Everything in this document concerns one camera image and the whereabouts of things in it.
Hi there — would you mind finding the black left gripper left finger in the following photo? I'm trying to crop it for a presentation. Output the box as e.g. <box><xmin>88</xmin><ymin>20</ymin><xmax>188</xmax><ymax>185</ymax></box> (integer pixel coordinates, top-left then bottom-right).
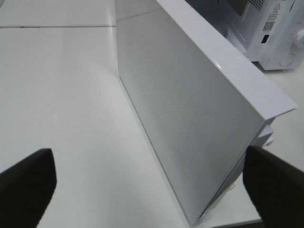
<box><xmin>0</xmin><ymin>148</ymin><xmax>57</xmax><ymax>228</ymax></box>

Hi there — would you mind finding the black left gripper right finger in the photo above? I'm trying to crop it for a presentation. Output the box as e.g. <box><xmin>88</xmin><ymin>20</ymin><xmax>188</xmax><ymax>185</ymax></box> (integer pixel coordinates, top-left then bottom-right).
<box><xmin>243</xmin><ymin>146</ymin><xmax>304</xmax><ymax>228</ymax></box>

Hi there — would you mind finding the white microwave door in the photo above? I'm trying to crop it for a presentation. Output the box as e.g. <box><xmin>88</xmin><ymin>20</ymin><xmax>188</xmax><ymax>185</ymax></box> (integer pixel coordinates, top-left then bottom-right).
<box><xmin>115</xmin><ymin>0</ymin><xmax>297</xmax><ymax>226</ymax></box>

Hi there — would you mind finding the round white door button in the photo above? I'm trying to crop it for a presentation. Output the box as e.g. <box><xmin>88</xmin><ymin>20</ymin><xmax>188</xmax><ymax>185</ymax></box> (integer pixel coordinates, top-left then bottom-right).
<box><xmin>279</xmin><ymin>53</ymin><xmax>295</xmax><ymax>67</ymax></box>

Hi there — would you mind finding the lower white timer knob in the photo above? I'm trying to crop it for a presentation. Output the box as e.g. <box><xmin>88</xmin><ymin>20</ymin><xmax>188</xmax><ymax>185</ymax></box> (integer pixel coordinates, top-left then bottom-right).
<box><xmin>293</xmin><ymin>29</ymin><xmax>304</xmax><ymax>48</ymax></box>

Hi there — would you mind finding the white warning label sticker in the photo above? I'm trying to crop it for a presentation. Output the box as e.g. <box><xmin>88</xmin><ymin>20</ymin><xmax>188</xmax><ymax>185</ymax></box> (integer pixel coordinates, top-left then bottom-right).
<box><xmin>262</xmin><ymin>0</ymin><xmax>285</xmax><ymax>33</ymax></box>

